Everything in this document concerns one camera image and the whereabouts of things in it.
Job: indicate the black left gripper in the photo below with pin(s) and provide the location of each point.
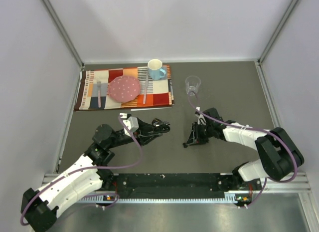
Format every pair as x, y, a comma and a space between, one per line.
144, 134

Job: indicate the colourful patchwork placemat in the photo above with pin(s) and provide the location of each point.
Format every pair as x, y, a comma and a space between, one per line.
159, 93

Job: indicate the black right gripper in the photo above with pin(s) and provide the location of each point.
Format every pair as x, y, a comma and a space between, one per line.
197, 139

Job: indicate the grey slotted cable duct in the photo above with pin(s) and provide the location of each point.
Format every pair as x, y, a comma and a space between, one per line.
227, 198

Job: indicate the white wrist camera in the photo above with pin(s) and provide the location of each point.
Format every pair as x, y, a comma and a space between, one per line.
130, 123
200, 118

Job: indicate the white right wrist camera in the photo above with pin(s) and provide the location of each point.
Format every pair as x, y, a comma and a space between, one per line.
200, 118

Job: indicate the pink plastic fork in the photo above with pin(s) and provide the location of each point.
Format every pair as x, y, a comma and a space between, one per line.
99, 92

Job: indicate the pink plastic knife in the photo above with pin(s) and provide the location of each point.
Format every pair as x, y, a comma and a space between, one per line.
145, 89

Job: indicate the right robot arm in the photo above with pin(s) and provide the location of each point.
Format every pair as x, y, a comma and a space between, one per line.
278, 154

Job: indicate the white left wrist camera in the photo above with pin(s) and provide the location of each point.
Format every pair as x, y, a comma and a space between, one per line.
130, 123

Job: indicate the clear drinking glass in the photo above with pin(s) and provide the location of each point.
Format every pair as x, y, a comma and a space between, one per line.
192, 84

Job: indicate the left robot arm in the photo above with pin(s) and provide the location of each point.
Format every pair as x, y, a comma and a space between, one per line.
41, 208

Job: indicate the pink polka dot plate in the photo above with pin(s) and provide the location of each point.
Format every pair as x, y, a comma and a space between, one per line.
124, 89

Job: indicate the light blue mug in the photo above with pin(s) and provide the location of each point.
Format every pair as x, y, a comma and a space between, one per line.
156, 69

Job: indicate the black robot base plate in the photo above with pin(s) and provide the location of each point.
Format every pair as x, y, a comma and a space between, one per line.
171, 186

